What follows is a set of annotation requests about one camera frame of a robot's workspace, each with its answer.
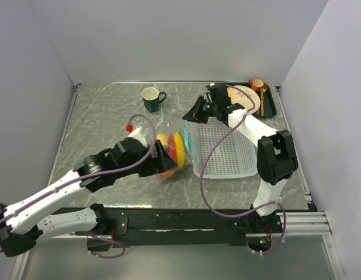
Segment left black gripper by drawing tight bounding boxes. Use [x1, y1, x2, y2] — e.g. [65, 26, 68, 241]
[116, 138, 176, 179]

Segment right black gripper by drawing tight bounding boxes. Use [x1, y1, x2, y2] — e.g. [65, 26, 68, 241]
[183, 96, 218, 124]

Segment red chili pepper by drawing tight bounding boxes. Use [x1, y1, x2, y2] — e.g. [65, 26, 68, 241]
[168, 133, 178, 163]

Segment clear zip top bag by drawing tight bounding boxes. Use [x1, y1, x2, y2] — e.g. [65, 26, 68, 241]
[156, 120, 200, 180]

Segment banana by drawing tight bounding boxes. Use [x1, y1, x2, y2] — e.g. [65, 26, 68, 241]
[173, 132, 185, 169]

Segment peach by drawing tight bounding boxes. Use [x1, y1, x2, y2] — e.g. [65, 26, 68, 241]
[159, 170, 175, 178]

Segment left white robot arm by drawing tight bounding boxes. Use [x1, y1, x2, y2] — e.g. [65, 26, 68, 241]
[0, 138, 177, 257]

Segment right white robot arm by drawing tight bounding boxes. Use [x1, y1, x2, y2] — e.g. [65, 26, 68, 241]
[182, 83, 298, 232]

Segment beige round plate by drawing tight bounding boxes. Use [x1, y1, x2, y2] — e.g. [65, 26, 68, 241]
[227, 85, 261, 114]

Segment small orange cup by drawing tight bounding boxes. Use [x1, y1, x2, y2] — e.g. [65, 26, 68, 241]
[248, 79, 265, 92]

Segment gold spoon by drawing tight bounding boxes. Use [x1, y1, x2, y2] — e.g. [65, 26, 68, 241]
[256, 84, 268, 117]

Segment dark green tray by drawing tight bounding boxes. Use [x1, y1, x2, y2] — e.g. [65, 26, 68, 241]
[230, 82, 277, 119]

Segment white plastic basket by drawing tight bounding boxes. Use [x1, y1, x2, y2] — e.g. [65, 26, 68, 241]
[189, 118, 258, 179]

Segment green mug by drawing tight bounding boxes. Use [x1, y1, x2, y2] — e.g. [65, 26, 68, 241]
[141, 87, 166, 113]

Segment black base beam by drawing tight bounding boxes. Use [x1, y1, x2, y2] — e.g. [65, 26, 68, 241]
[88, 208, 287, 251]

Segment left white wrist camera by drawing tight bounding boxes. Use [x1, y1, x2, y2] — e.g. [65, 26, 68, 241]
[127, 126, 150, 146]

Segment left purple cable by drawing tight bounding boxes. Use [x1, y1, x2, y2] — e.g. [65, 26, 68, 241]
[0, 114, 158, 260]

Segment purple cable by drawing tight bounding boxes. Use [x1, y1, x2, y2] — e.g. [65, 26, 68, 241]
[0, 114, 158, 260]
[199, 85, 286, 255]

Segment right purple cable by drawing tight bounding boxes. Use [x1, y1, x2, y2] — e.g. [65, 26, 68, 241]
[199, 85, 286, 255]

